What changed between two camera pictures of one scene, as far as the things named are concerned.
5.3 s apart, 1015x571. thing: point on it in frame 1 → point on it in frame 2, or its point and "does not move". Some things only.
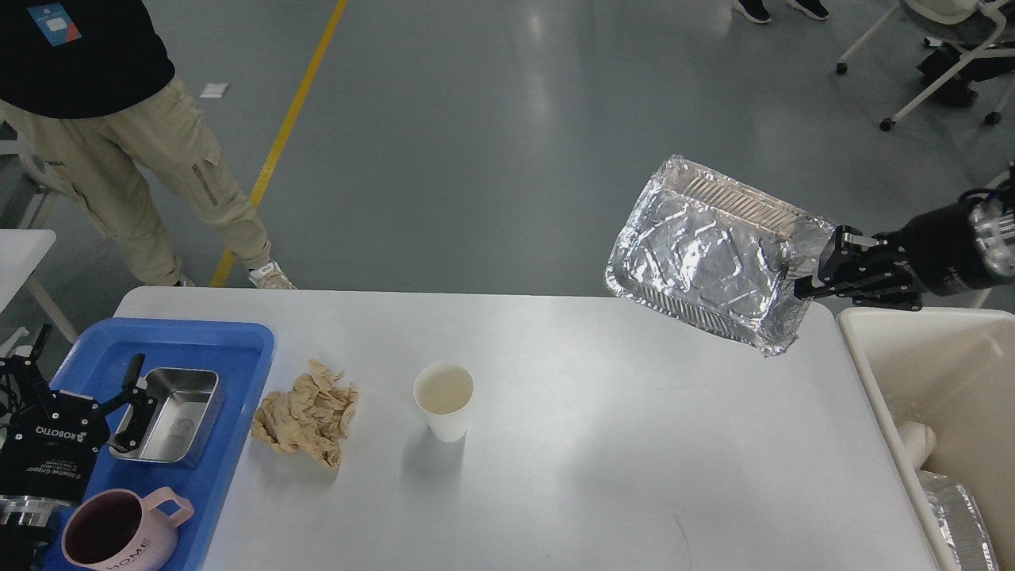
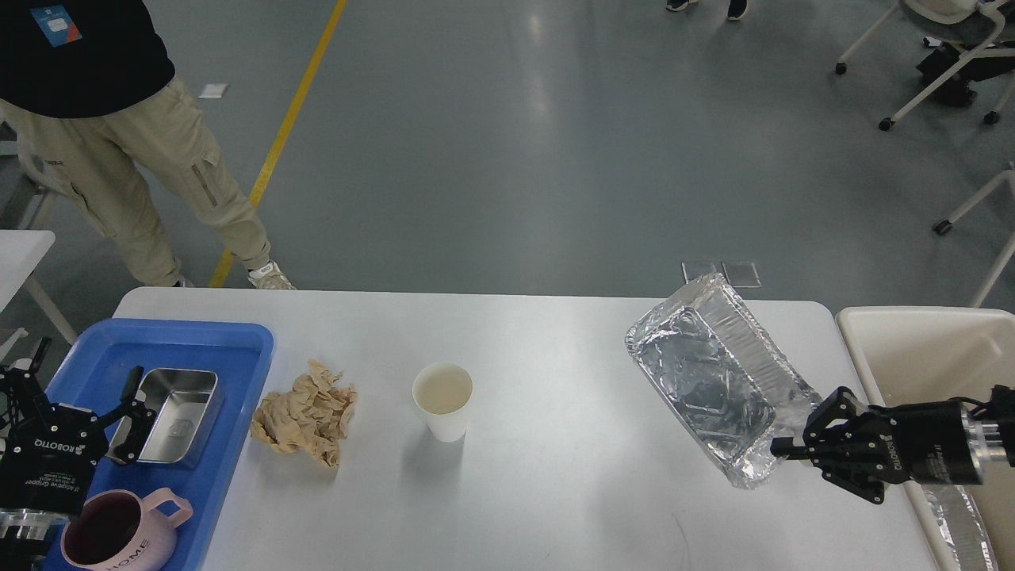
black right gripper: [940, 243] → [928, 442]
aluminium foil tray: [702, 247] → [725, 379]
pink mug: [118, 530] does not move
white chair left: [21, 197] does not move
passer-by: [756, 10] → [737, 8]
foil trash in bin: [969, 537] does not move
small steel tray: [189, 403] does not move
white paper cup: [442, 392] does not move
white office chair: [962, 21] does not move
